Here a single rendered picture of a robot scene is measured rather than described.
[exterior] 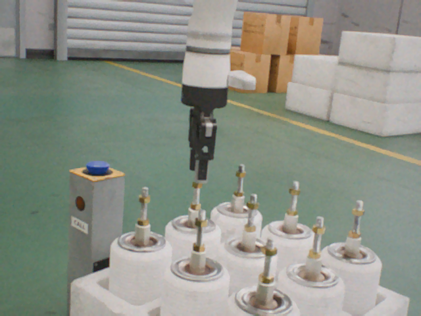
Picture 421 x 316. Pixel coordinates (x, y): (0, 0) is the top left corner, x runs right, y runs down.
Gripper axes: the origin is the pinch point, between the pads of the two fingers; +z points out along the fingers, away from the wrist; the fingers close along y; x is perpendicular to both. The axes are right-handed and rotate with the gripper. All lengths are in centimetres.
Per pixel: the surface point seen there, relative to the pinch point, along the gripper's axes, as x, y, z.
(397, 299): 32.3, 12.5, 17.3
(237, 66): 80, -340, 16
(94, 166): -17.2, -6.9, 2.3
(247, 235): 6.8, 10.0, 7.6
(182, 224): -2.0, 0.0, 9.9
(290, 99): 101, -266, 28
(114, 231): -13.4, -6.9, 14.3
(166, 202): 4, -81, 35
